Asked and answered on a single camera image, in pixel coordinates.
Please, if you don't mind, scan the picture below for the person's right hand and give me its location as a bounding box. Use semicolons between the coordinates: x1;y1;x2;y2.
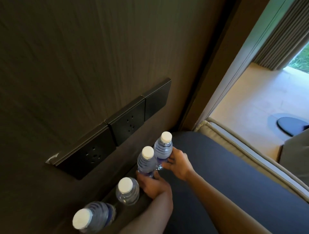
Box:
161;148;196;182

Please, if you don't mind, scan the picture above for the person's left hand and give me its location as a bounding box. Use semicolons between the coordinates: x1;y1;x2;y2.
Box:
136;169;173;200

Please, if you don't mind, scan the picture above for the clear water bottle white cap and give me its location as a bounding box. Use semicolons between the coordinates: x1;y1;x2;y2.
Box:
72;201;117;234
154;131;173;171
115;177;140;206
137;146;158;178

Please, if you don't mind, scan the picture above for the person's right forearm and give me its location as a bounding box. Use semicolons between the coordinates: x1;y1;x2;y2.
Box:
185;170;272;234

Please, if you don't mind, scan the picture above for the person's left forearm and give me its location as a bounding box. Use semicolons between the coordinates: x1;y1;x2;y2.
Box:
118;190;174;234

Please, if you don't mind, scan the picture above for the dark blue round side table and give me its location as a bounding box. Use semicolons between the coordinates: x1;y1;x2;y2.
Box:
158;131;309;234

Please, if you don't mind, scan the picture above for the dark round floor base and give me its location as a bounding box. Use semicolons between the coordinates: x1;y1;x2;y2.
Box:
267;113;309;140

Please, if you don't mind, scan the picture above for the grey upholstered cushion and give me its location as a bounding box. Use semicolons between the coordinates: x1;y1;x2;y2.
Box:
280;128;309;174

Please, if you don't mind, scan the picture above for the grey pleated curtain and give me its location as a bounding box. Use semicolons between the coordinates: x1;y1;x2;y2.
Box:
252;0;309;71

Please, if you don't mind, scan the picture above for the window with green view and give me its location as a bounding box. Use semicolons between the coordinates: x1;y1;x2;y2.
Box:
288;43;309;74

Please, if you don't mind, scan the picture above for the dark wall socket plate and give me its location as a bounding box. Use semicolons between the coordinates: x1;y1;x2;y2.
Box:
106;95;147;147

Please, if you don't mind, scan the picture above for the dark blank wall switch plate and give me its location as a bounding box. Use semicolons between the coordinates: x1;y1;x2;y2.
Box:
144;78;172;122

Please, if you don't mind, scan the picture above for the dark wall socket chipped corner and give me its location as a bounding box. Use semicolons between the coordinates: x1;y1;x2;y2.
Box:
46;122;117;181

